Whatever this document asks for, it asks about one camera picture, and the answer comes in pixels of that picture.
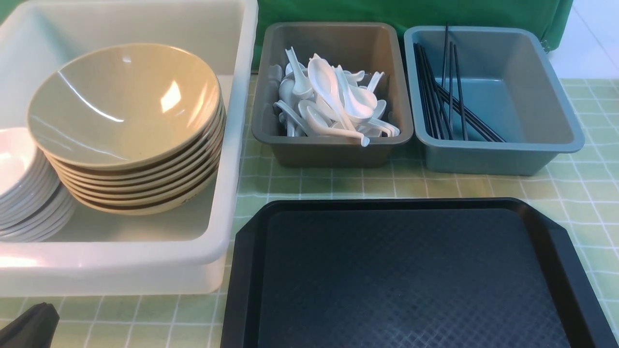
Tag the grey plastic spoon bin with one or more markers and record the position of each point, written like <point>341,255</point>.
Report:
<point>356,46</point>

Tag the pile of white spoons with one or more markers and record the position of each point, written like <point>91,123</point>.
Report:
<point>321,100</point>

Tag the black plastic serving tray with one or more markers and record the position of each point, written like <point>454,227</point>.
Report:
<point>428,273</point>

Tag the white ceramic soup spoon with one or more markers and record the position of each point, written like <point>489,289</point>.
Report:
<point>325,83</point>

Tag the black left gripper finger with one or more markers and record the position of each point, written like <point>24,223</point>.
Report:
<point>35,328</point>

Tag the green cloth backdrop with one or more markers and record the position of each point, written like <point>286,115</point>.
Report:
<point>546,19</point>

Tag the stack of tan bowls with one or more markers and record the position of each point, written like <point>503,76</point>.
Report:
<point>158,187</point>

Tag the large white plastic tub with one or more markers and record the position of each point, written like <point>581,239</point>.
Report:
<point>96,253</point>

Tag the blue-grey plastic chopstick bin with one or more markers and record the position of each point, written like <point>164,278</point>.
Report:
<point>508,82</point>

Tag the black chopsticks in bin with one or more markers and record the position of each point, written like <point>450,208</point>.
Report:
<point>443,101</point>

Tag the stack of white dishes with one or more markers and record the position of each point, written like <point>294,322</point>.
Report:
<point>35,205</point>

